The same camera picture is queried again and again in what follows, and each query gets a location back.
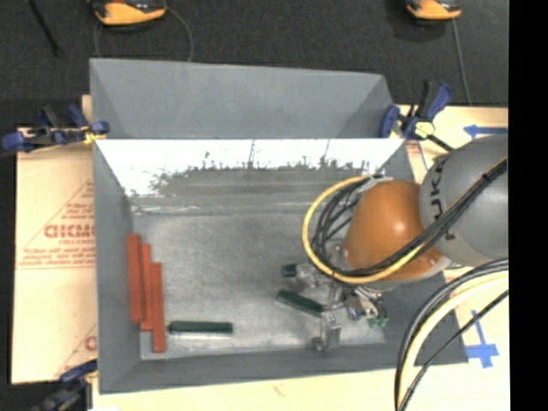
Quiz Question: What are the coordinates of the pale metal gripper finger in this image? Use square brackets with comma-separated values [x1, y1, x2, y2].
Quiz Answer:
[311, 314, 331, 353]
[329, 312, 344, 348]

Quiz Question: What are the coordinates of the dark green flat block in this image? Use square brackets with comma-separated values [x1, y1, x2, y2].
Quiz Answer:
[277, 289, 325, 315]
[167, 320, 235, 337]

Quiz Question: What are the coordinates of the grey metal bin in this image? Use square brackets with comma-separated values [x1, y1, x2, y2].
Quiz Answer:
[88, 57, 468, 396]

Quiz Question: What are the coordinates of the red-brown flat block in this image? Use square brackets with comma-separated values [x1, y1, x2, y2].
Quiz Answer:
[126, 234, 145, 324]
[150, 262, 167, 354]
[140, 243, 155, 331]

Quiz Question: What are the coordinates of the brown cardboard board, red print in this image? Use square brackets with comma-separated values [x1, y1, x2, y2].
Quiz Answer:
[10, 94, 100, 385]

